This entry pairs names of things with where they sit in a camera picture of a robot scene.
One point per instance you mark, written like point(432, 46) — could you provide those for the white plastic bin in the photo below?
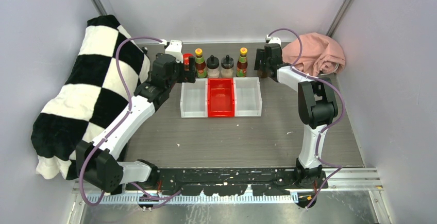
point(193, 100)
point(248, 99)

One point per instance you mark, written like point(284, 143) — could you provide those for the yellow cap sauce bottle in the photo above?
point(200, 64)
point(242, 63)

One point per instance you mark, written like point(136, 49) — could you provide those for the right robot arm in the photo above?
point(317, 108)

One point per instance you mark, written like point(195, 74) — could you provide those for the pink cloth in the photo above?
point(320, 54)

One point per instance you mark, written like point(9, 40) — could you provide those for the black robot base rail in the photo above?
point(261, 181)

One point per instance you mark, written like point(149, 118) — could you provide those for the white lid brown sauce jar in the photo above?
point(262, 73)

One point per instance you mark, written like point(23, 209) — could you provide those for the grey lid seasoning jar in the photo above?
point(227, 66)

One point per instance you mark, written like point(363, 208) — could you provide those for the red plastic bin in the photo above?
point(220, 97)

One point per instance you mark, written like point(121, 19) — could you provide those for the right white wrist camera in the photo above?
point(273, 40)

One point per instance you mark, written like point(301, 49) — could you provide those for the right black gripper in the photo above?
point(261, 56)

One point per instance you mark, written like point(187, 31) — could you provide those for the black lid white seasoning jar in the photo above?
point(213, 65)

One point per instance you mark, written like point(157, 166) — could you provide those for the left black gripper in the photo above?
point(186, 76)

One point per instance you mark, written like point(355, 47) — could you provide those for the black white checkered blanket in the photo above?
point(109, 66)

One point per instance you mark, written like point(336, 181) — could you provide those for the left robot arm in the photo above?
point(97, 161)

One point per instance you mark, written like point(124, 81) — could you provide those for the left white plastic bin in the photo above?
point(193, 100)

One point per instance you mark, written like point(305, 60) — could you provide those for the red lid chili sauce jar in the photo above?
point(188, 59)

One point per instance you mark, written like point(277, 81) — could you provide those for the right white plastic bin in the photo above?
point(248, 99)

